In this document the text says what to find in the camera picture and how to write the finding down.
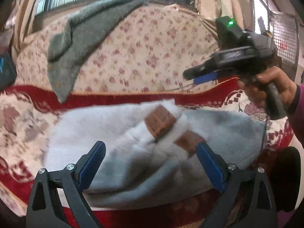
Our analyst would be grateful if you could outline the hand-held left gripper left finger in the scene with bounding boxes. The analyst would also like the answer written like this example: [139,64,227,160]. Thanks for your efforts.
[26,141,106,228]

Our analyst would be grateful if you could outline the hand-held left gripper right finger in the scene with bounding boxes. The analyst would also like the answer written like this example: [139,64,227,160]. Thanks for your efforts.
[196,142,277,228]

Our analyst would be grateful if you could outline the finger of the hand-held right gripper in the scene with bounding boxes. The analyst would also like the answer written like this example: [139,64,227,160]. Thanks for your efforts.
[193,72,219,85]
[183,62,215,81]

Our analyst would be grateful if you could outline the light grey pants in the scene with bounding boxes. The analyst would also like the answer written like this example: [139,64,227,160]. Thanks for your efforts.
[44,99,268,209]

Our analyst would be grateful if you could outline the person's right forearm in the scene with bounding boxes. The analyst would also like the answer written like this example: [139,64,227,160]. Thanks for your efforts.
[286,83,304,145]

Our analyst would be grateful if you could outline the person's right hand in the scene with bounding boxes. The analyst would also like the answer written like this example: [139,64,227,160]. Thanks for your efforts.
[237,66,298,111]

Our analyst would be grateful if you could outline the cream rose print quilt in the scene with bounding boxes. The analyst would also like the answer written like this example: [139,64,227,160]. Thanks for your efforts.
[14,3,224,95]

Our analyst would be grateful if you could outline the beige curtain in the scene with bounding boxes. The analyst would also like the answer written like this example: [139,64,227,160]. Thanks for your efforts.
[5,0,51,60]
[197,0,254,32]

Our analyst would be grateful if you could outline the red floral plush blanket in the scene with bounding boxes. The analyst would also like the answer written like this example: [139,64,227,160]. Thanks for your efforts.
[0,76,300,228]

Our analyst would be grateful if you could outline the grey-green towel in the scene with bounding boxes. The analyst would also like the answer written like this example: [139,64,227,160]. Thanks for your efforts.
[47,0,146,104]

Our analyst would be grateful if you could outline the dark blue bag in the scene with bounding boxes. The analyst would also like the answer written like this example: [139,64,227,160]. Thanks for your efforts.
[0,51,17,91]

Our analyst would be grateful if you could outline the window with wire grille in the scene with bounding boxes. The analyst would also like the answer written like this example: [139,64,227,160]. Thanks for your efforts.
[252,0,301,64]

